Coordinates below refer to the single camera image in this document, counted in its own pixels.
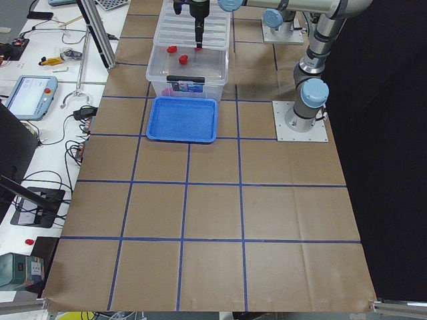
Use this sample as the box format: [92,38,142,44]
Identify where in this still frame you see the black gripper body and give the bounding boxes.
[189,0,209,27]

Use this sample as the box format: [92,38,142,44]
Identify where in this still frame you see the clear plastic box lid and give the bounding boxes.
[153,1,231,51]

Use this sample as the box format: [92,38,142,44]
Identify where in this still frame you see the red block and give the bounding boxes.
[167,46,177,54]
[179,55,188,65]

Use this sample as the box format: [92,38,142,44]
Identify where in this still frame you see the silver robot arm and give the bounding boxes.
[262,9,306,35]
[218,1,372,132]

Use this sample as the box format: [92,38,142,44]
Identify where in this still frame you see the red block in box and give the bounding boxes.
[167,46,177,54]

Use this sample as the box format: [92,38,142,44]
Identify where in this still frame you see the clear plastic storage box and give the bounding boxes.
[146,45,229,101]

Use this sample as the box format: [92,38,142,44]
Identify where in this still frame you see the blue plastic tray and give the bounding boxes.
[146,97,218,143]

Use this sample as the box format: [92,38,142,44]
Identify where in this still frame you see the wooden chopsticks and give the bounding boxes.
[59,15,83,28]

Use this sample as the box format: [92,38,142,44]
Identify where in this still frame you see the silver hex key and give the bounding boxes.
[52,66,69,73]

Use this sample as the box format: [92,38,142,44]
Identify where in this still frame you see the black power adapter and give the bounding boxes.
[73,105,98,121]

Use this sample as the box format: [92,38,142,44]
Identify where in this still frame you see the blue teach pendant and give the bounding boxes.
[6,75,58,121]

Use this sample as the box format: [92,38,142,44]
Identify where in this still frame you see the brown paper table cover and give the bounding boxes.
[44,1,376,312]

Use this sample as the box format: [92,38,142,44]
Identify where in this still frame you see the black monitor stand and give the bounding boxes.
[1,105,65,228]

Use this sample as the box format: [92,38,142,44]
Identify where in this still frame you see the black box latch handle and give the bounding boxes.
[166,75,205,84]

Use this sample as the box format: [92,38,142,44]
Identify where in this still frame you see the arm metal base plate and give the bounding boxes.
[262,18,304,45]
[272,101,329,143]

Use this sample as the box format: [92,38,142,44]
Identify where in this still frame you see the aluminium frame post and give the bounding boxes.
[76,0,116,70]

